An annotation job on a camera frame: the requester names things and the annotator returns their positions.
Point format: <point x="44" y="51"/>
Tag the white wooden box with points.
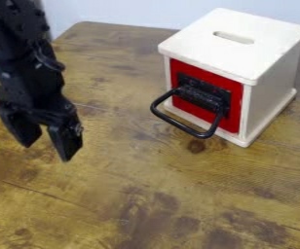
<point x="249" y="49"/>

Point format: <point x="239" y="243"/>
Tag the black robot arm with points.
<point x="23" y="29"/>

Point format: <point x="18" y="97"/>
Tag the black metal drawer handle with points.
<point x="198" y="94"/>

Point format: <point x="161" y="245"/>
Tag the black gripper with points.
<point x="32" y="101"/>

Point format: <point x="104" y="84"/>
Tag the red drawer front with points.
<point x="229" y="123"/>

